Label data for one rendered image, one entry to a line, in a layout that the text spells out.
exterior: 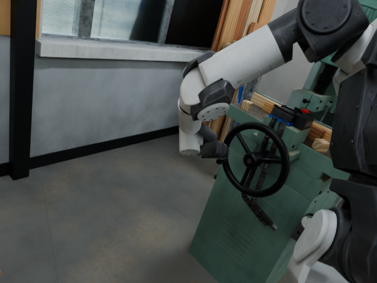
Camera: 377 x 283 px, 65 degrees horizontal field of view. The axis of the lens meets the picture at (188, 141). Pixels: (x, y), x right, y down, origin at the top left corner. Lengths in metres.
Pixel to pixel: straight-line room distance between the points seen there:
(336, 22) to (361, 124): 0.18
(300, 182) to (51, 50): 1.45
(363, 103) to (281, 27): 0.21
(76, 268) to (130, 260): 0.27
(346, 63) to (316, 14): 0.12
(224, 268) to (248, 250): 0.21
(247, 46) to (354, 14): 0.19
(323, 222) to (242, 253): 0.98
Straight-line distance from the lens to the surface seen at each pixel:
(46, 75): 1.98
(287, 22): 0.65
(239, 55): 0.64
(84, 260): 1.68
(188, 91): 0.70
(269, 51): 0.64
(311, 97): 1.34
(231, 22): 2.83
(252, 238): 1.49
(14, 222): 1.87
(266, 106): 1.47
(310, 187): 1.27
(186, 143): 0.90
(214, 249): 1.67
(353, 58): 0.65
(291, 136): 1.15
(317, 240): 0.62
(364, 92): 0.60
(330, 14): 0.60
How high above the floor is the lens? 1.29
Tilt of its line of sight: 25 degrees down
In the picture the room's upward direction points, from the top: 17 degrees clockwise
